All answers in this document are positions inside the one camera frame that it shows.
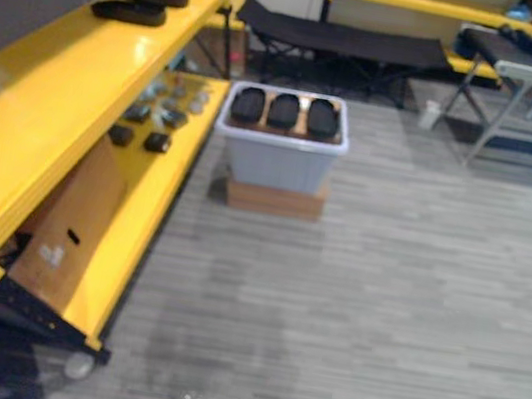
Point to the yellow lower shelf board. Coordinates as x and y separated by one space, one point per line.
144 200

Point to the small black block part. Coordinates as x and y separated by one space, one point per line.
157 143
120 135

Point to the shelf caster wheel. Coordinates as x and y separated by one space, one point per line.
79 365

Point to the grey plastic storage bin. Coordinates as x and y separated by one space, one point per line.
279 161

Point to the yellow upper shelf board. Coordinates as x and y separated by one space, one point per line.
77 78

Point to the yellow background shelf board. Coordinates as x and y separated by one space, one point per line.
428 5

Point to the tall brown cardboard box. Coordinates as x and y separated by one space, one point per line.
77 210

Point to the flat cardboard box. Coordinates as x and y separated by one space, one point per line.
273 201

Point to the brown cardboard box with pink mark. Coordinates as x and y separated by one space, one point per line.
219 50

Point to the black top folding table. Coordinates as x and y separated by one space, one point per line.
488 45

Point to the black shelf frame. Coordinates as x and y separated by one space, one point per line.
17 297

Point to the black folding cot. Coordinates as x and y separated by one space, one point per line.
342 37

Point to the small dark bagged part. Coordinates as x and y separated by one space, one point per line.
136 113
173 118

